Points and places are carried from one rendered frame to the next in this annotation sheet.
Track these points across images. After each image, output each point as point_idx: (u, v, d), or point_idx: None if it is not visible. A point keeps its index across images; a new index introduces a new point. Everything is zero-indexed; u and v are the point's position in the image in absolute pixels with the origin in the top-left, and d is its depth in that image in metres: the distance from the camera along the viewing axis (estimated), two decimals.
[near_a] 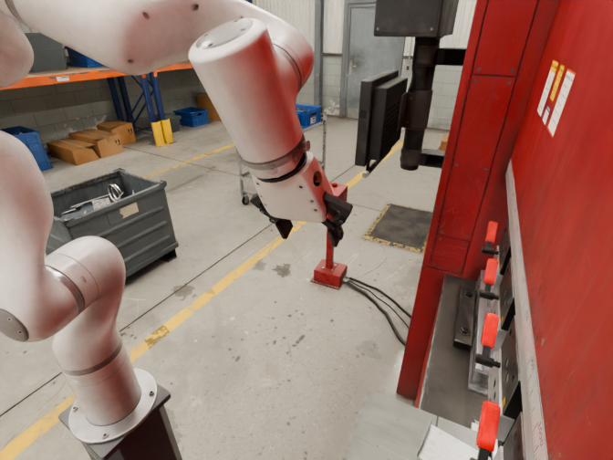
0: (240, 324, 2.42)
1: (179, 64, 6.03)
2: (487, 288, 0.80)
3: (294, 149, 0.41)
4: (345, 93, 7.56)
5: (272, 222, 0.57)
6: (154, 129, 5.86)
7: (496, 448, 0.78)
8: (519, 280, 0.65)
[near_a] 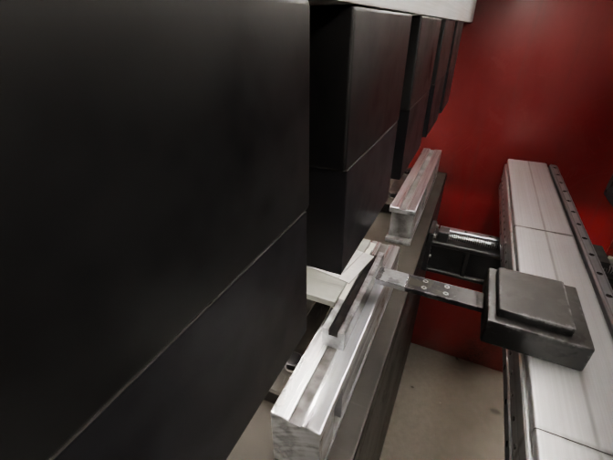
0: None
1: None
2: None
3: None
4: None
5: None
6: None
7: (389, 259, 0.62)
8: None
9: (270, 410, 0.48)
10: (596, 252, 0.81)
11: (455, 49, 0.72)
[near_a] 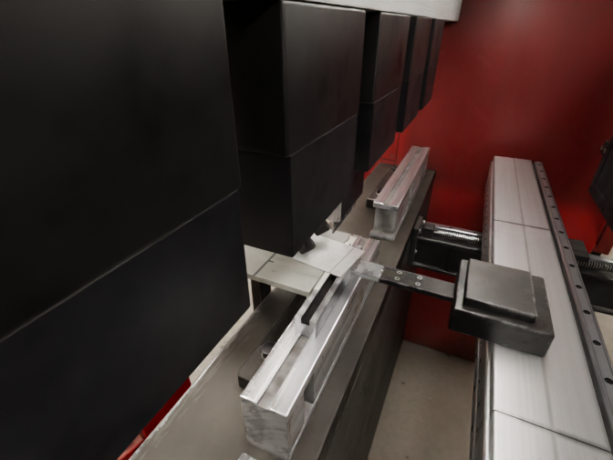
0: None
1: None
2: None
3: None
4: None
5: None
6: None
7: (368, 252, 0.64)
8: None
9: None
10: (576, 246, 0.82)
11: (436, 47, 0.74)
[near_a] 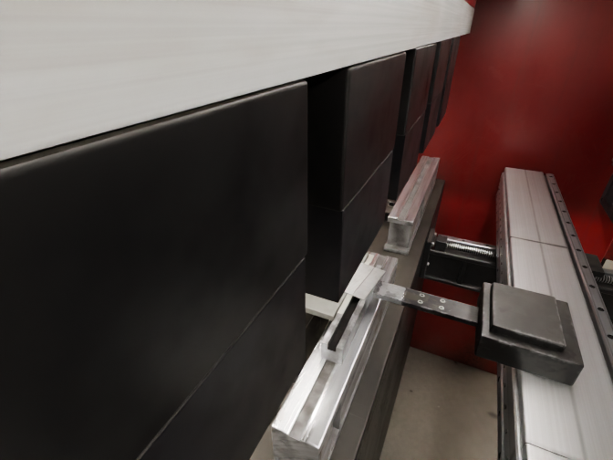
0: None
1: None
2: None
3: None
4: None
5: None
6: None
7: (388, 271, 0.64)
8: None
9: (271, 421, 0.49)
10: (590, 261, 0.82)
11: (452, 64, 0.74)
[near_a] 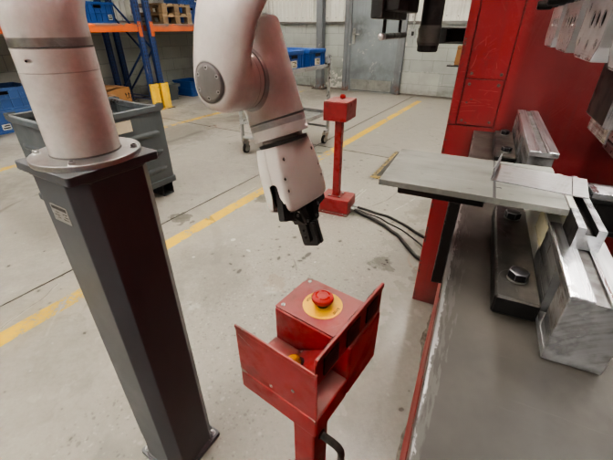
0: (241, 244, 2.25)
1: (178, 26, 5.86)
2: None
3: (299, 112, 0.54)
4: (348, 63, 7.39)
5: (309, 223, 0.55)
6: (152, 91, 5.69)
7: None
8: None
9: (505, 319, 0.47)
10: None
11: None
